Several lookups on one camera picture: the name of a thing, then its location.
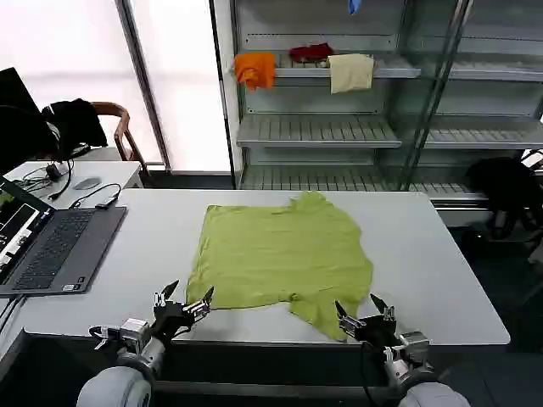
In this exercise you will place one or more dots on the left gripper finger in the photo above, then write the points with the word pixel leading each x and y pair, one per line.
pixel 199 308
pixel 164 295

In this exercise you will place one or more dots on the black bag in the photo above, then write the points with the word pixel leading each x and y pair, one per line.
pixel 500 186

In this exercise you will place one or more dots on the grey window frame post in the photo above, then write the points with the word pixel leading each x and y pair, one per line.
pixel 144 85

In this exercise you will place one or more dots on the grey shelf rack with clothes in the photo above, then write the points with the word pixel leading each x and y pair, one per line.
pixel 318 127

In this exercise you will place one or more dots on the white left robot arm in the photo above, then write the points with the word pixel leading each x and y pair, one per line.
pixel 114 386

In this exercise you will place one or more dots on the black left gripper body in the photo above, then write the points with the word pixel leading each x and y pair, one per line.
pixel 169 318

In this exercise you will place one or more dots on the grey open laptop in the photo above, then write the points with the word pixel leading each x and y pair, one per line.
pixel 59 246

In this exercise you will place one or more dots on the brown wooden chair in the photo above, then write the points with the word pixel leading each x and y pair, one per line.
pixel 123 127

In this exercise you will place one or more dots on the grey computer mouse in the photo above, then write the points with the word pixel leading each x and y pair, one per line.
pixel 87 183

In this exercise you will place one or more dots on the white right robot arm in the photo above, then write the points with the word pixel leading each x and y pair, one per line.
pixel 428 394

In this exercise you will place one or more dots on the green shirt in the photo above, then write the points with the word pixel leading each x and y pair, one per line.
pixel 275 254

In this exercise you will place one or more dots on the black monitor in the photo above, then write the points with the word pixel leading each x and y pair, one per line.
pixel 15 89

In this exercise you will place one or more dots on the black jacket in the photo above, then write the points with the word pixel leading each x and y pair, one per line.
pixel 80 123

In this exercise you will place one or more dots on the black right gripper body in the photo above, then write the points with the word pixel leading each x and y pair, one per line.
pixel 377 330

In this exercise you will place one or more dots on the empty grey shelf rack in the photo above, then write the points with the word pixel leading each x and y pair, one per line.
pixel 488 127

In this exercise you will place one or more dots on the small white desk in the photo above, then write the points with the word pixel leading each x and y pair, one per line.
pixel 114 171

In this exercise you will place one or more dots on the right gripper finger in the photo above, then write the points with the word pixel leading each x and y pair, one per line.
pixel 350 324
pixel 387 313

